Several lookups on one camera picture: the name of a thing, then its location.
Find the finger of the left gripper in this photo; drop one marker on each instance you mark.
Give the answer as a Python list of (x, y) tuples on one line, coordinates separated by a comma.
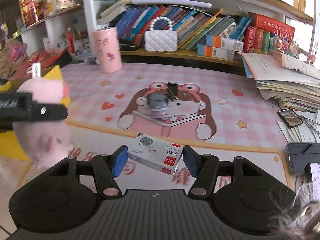
[(48, 112)]

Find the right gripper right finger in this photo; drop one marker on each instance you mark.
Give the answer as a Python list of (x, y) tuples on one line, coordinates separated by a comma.
[(204, 169)]

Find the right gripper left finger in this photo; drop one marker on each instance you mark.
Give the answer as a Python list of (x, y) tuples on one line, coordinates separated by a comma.
[(106, 169)]

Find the pink plush pig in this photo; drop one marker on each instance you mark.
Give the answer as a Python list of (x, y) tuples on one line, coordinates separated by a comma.
[(47, 142)]

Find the white staples box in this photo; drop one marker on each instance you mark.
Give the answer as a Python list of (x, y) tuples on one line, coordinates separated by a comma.
[(155, 153)]

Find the grey purple small toy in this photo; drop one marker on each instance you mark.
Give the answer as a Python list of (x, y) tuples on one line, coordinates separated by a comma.
[(158, 104)]

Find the black binder clip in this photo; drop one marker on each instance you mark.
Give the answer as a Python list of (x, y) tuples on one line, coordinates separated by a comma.
[(172, 91)]

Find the beige cloth pile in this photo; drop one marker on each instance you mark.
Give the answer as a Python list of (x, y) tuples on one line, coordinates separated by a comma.
[(7, 66)]

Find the yellow cardboard box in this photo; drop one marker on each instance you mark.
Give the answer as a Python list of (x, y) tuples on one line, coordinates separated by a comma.
[(10, 146)]

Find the red paper decoration sheet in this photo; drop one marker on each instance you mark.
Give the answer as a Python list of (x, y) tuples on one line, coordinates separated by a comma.
[(47, 59)]

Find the pink cartoon desk mat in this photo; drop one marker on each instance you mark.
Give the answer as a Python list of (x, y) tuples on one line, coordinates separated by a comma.
[(214, 112)]

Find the purple glue bottle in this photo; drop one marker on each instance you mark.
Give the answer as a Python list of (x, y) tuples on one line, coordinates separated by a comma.
[(91, 61)]

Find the red doll figurine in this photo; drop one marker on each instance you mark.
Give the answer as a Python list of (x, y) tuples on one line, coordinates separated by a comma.
[(70, 40)]

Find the pink cylindrical container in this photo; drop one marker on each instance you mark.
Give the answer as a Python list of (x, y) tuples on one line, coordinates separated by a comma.
[(106, 48)]

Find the black tablet device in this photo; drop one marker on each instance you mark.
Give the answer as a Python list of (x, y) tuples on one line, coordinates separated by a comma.
[(301, 154)]

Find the black phone on papers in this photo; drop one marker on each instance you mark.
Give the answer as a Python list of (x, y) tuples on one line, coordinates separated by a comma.
[(290, 118)]

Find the red gift bag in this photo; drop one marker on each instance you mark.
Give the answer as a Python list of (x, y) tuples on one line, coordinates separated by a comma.
[(32, 11)]

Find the smartphone with lit screen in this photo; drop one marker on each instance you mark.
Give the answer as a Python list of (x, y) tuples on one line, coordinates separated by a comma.
[(315, 174)]

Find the lower orange white box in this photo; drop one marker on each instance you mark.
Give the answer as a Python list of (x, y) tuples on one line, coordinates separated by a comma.
[(207, 51)]

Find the orange white box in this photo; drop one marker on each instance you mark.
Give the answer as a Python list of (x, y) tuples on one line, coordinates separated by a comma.
[(224, 43), (207, 51)]

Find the stack of papers and notebooks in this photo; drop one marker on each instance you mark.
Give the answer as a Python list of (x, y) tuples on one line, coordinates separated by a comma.
[(293, 83)]

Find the upper orange white box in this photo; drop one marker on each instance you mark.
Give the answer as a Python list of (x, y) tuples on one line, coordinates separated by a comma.
[(224, 43)]

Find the white quilted pearl handbag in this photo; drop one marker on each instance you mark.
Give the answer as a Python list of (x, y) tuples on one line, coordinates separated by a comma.
[(160, 40)]

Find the white wooden bookshelf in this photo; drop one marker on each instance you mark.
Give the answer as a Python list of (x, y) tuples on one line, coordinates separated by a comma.
[(272, 8)]

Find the red dictionary book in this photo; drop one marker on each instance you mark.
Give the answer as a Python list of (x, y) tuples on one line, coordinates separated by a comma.
[(272, 25)]

